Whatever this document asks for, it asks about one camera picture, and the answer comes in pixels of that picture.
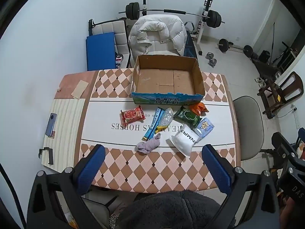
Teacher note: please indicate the green wipes packet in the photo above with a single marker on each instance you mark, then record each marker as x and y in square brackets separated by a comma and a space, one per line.
[187, 116]

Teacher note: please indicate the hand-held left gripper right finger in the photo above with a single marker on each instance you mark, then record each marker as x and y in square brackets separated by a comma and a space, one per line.
[218, 169]

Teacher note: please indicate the blue folded mat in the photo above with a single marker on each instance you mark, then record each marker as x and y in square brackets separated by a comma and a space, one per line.
[100, 52]

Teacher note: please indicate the red snack packet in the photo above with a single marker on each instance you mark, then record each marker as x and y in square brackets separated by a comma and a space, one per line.
[132, 115]

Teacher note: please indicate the small colourful packet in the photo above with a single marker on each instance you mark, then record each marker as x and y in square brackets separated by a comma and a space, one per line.
[118, 59]

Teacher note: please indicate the white puffer jacket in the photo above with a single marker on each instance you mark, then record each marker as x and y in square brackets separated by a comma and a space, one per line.
[157, 35]

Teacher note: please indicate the purple sock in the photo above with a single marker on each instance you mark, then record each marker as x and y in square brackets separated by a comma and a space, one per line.
[149, 144]

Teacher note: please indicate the orange snack packet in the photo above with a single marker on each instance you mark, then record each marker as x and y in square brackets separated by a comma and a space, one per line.
[199, 107]

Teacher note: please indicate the short barbell with black plates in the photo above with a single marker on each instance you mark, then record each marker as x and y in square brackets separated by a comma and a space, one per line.
[224, 44]

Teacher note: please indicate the dark wooden chair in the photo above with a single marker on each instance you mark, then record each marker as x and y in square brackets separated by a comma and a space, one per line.
[292, 83]

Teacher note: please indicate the person's right forearm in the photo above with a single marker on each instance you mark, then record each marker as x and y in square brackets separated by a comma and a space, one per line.
[294, 213]

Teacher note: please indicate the blue smartphone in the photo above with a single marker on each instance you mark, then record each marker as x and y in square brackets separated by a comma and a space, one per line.
[50, 125]

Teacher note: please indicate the thin black pole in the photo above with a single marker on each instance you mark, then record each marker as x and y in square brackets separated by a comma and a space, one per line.
[273, 35]

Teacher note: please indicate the white door frame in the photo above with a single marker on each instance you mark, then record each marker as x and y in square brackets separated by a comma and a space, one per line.
[266, 22]

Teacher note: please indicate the white quilted chair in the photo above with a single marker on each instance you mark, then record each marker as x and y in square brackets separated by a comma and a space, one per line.
[107, 27]

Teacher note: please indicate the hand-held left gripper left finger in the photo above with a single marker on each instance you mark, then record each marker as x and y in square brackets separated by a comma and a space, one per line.
[91, 169]

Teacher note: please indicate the barbell on rack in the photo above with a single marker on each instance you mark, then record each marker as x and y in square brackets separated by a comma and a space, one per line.
[202, 26]

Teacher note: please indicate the black and blue weight bench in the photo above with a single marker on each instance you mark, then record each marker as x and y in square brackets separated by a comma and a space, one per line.
[190, 46]

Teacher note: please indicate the black phone stand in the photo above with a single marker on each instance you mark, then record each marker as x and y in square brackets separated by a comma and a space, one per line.
[48, 156]

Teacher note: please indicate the light blue tissue packet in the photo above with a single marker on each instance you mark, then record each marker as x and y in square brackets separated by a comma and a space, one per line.
[204, 127]

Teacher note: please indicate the checkered printed tablecloth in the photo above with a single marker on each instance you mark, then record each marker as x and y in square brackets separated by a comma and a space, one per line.
[152, 169]

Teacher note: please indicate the chrome dumbbell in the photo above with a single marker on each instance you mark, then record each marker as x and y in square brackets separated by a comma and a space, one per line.
[212, 62]
[210, 55]

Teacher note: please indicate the beige paper piece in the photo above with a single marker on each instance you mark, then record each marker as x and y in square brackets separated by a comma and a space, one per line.
[79, 89]

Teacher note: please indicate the black box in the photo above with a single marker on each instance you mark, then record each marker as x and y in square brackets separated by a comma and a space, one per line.
[264, 56]

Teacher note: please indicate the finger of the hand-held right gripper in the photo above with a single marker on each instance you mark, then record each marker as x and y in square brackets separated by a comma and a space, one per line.
[284, 144]

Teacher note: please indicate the white pillow pack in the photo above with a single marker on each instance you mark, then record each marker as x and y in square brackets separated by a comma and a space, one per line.
[183, 140]

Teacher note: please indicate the clear silver packet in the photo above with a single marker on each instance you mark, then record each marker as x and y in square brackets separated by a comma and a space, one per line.
[166, 118]

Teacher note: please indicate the person's dark fleece clothing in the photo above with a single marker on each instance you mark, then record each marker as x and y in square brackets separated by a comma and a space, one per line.
[169, 210]

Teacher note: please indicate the cardboard box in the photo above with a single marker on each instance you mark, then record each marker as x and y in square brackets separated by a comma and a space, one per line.
[166, 81]

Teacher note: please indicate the long barbell with black plates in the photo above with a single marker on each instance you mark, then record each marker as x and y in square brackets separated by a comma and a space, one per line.
[132, 10]

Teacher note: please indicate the white padded chair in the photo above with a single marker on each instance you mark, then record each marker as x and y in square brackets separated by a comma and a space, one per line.
[162, 52]

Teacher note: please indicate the blue stick packet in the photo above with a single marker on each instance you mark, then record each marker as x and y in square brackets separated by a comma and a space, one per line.
[153, 124]

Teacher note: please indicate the grey round-back chair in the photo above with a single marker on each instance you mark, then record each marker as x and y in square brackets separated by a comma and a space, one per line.
[249, 128]

